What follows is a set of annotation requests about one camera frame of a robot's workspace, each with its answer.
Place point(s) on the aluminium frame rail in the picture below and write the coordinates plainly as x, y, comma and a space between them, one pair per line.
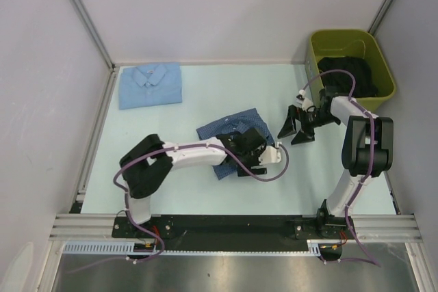
82, 227

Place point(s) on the blue checkered long sleeve shirt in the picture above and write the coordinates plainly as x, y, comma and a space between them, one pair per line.
234, 125

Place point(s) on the white slotted cable duct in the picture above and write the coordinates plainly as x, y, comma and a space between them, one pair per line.
98, 247

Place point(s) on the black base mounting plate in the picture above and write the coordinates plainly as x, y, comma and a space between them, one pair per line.
245, 233

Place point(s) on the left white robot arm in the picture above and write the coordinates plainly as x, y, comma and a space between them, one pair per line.
146, 166

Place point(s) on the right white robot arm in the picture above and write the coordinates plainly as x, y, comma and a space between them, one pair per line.
367, 151

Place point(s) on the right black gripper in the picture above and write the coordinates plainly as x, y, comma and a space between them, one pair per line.
307, 135

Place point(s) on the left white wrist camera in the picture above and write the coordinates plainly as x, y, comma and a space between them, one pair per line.
271, 154

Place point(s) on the light blue folded shirt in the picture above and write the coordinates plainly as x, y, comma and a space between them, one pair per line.
150, 85

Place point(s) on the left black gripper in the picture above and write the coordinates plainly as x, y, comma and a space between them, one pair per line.
255, 161

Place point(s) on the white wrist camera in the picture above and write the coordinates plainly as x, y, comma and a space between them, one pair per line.
271, 154
304, 103

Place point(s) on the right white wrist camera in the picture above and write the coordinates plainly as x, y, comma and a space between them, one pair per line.
304, 103

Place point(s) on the olive green plastic bin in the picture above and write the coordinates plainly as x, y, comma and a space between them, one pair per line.
354, 43

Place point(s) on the black clothes in bin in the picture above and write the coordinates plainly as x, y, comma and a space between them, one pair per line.
357, 67

